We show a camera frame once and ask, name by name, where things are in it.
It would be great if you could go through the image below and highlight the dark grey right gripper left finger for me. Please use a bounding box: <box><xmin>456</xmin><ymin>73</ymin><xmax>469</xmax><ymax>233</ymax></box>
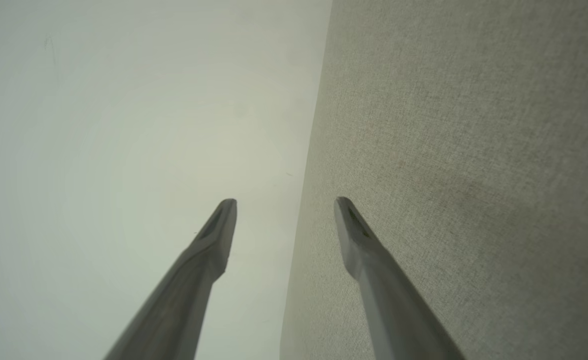
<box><xmin>104</xmin><ymin>198</ymin><xmax>238</xmax><ymax>360</ymax></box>

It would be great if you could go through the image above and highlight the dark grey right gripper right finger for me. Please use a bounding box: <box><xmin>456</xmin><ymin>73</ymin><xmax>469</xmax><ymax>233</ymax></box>
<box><xmin>334</xmin><ymin>196</ymin><xmax>467</xmax><ymax>360</ymax></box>

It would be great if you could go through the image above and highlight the grey fabric mat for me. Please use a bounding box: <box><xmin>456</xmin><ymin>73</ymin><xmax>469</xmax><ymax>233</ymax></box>
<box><xmin>280</xmin><ymin>0</ymin><xmax>588</xmax><ymax>360</ymax></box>

